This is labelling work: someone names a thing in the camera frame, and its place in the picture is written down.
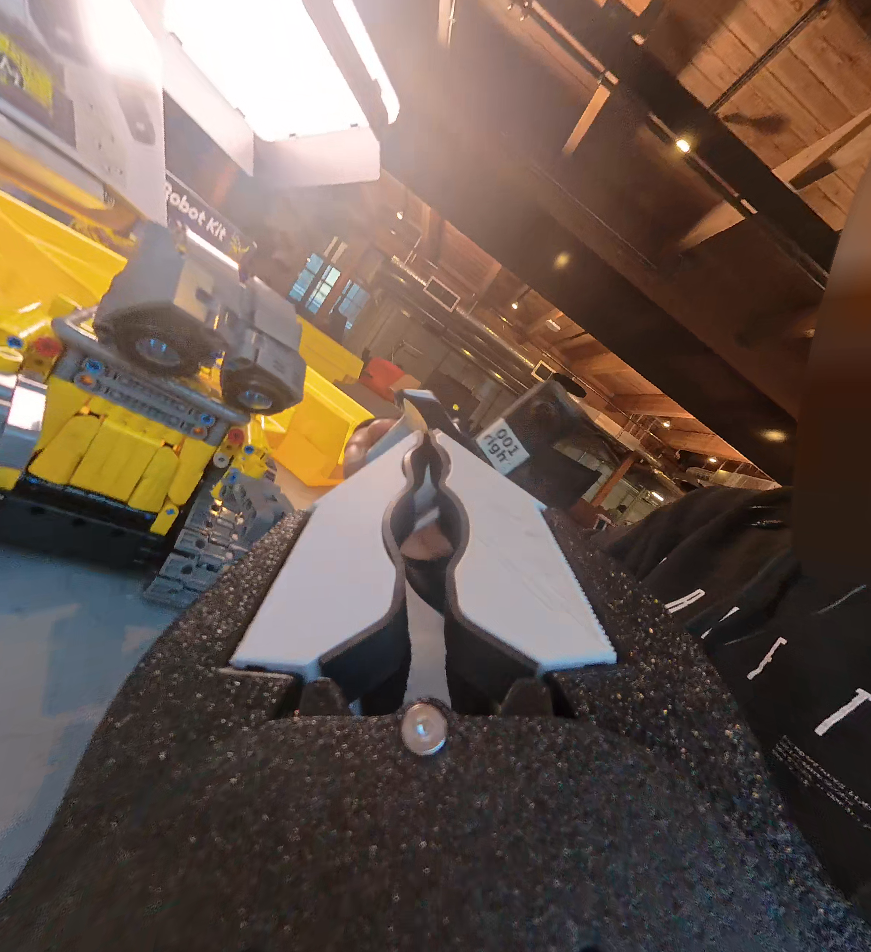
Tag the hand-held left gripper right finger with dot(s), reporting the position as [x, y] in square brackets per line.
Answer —
[532, 587]

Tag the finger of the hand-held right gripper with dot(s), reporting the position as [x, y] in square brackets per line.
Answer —
[428, 409]

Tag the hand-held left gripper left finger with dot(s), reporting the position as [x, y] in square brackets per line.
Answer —
[324, 580]

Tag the yellow grey toy brick robot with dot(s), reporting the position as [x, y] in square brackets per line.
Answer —
[101, 446]

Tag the grey toy robot head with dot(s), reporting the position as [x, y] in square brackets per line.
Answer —
[182, 312]

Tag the grey desk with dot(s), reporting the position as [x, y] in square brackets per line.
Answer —
[34, 669]

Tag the red plastic tub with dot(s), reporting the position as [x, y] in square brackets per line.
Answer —
[385, 375]

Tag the paned window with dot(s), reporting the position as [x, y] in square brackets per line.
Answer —
[324, 286]

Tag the blue robot kit box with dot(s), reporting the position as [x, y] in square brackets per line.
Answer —
[197, 216]

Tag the white studio light panel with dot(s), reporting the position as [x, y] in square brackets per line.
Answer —
[272, 67]

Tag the robot instruction booklet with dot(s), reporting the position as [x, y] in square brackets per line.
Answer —
[108, 134]

